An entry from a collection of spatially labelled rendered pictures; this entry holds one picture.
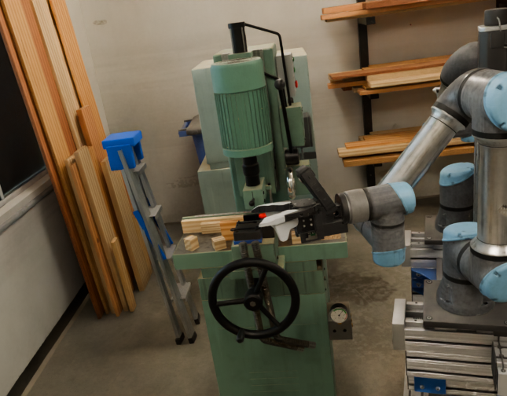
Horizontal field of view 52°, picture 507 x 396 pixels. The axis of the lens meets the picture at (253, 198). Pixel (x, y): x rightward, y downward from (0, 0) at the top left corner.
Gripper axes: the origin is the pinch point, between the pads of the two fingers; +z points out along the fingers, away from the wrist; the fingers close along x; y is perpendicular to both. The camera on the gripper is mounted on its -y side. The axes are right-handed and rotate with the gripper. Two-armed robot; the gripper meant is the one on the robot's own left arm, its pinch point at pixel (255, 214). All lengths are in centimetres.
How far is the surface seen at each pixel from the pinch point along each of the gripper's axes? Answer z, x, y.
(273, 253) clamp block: -8, 46, 25
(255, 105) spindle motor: -11, 60, -21
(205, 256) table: 14, 62, 27
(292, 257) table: -15, 55, 31
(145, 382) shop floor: 56, 129, 107
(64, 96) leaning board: 84, 220, -38
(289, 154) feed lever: -23, 78, -1
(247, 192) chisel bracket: -4, 67, 8
